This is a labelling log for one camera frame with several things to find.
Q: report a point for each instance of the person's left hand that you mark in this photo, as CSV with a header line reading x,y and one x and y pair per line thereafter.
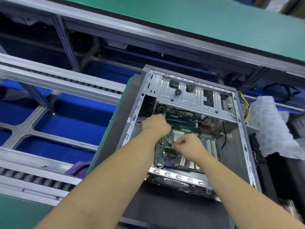
x,y
156,125

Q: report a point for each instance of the person's right hand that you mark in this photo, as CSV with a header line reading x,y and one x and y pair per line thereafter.
x,y
190,146

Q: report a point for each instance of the green motherboard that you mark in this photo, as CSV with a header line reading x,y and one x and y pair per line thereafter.
x,y
186,133

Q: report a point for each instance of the black and silver computer case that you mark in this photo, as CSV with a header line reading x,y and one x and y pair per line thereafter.
x,y
236,150

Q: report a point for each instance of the grey power supply unit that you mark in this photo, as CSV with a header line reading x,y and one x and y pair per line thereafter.
x,y
248,112

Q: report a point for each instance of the person's right forearm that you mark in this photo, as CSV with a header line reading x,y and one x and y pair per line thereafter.
x,y
252,193

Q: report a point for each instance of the person's left forearm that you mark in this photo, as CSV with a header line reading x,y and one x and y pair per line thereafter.
x,y
95,183

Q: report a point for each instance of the white bubble wrap bag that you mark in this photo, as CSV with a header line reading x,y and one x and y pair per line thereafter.
x,y
276,126

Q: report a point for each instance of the small purple object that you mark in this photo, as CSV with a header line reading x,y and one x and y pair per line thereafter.
x,y
78,168

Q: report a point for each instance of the green conveyor belt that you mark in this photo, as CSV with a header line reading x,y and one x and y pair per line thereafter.
x,y
214,19

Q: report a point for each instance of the aluminium roller conveyor rail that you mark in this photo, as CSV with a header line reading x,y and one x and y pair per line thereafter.
x,y
57,78

